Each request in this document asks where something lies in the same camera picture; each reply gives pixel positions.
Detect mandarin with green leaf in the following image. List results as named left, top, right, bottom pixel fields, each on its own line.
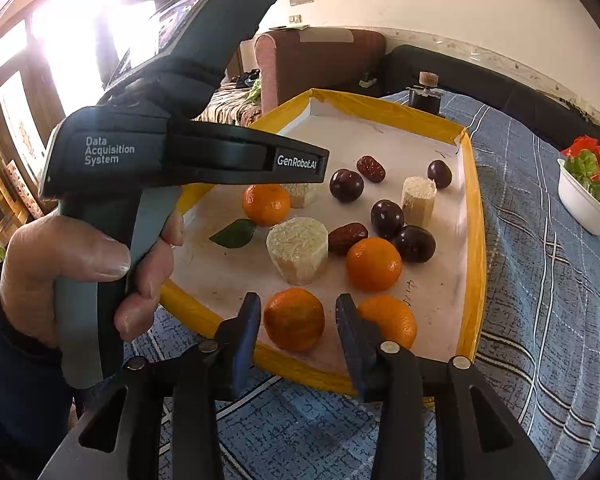
left=209, top=184, right=291, bottom=249

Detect yellowish orange with stem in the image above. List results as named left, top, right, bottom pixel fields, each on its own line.
left=346, top=237, right=402, bottom=292

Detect large mandarin orange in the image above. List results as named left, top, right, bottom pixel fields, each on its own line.
left=263, top=287, right=325, bottom=353

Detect large dark plum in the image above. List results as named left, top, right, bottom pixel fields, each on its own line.
left=329, top=168, right=364, bottom=204

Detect small dark plum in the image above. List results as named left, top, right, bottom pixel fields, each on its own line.
left=427, top=159, right=453, bottom=190

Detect person's left hand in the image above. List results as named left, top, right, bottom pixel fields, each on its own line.
left=0, top=211, right=184, bottom=348

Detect blue plaid tablecloth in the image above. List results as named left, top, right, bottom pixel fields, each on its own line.
left=122, top=88, right=600, bottom=480

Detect patterned covered bench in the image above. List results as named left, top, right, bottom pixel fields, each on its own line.
left=196, top=68, right=262, bottom=127

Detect yellow-rimmed white tray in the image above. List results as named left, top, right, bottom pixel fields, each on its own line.
left=161, top=90, right=486, bottom=393

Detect brown armchair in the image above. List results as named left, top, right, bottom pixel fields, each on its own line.
left=254, top=27, right=386, bottom=113

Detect white bowl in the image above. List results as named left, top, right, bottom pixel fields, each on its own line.
left=557, top=159, right=600, bottom=236

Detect green lettuce leaves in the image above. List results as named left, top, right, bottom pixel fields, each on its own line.
left=565, top=150, right=600, bottom=203

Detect black sofa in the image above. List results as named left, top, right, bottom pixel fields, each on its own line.
left=379, top=44, right=600, bottom=150

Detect black bottle with cork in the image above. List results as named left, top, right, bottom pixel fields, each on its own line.
left=408, top=72, right=442, bottom=115

